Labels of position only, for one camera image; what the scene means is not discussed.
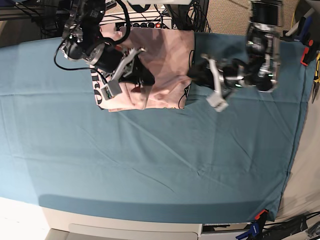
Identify orange black clamp right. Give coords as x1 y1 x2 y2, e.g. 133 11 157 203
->
300 40 317 66

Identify pink T-shirt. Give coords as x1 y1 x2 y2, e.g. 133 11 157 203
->
91 27 195 112

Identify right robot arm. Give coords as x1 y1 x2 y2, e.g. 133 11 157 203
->
57 0 155 88

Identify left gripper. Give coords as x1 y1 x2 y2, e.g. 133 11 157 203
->
187 53 250 98

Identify white power strip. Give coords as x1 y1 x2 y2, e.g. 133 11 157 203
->
100 15 173 31

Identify yellow handled pliers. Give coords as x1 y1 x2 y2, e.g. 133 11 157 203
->
311 51 320 104

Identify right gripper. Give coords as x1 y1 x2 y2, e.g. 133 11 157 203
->
93 45 155 87

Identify blue clamp top right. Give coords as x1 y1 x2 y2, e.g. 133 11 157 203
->
280 16 313 45

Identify teal table cloth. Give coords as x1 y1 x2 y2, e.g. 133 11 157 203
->
0 38 315 224

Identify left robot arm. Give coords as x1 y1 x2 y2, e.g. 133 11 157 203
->
187 0 283 99

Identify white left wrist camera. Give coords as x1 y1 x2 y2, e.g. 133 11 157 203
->
206 58 229 113

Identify orange blue clamp bottom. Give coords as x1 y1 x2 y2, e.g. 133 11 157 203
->
235 209 269 240

